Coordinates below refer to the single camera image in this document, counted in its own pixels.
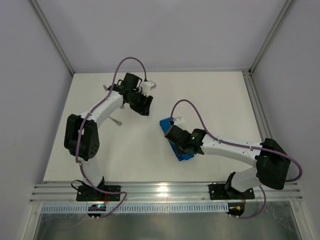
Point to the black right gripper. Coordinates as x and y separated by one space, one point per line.
173 132

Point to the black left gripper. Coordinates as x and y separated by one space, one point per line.
141 103

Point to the blue cloth napkin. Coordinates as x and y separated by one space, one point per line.
165 125

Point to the silver fork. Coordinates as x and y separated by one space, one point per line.
119 123

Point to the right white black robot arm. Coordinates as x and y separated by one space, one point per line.
240 181

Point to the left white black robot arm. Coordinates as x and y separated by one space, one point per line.
81 137

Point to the right black controller board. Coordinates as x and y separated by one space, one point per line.
235 210

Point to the black controller board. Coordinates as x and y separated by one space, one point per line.
96 210
235 210

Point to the left black controller board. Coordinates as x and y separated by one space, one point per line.
96 210

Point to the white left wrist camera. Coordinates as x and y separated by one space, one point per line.
147 87

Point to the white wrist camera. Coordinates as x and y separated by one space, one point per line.
147 87
177 121

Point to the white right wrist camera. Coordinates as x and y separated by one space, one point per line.
177 121

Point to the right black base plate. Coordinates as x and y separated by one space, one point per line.
218 191

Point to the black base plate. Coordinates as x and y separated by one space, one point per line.
218 191
88 194

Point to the right side aluminium rail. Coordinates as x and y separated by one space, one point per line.
260 112

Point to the aluminium rail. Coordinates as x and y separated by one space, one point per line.
159 192
260 112

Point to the left aluminium frame post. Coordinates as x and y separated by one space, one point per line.
34 4

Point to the aluminium frame post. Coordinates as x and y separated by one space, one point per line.
34 4
272 33

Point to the slotted grey cable duct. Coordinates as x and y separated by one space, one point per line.
138 208

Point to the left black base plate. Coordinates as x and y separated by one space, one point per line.
88 194

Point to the aluminium front rail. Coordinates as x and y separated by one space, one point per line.
159 192

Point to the right aluminium frame post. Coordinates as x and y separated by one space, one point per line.
272 33

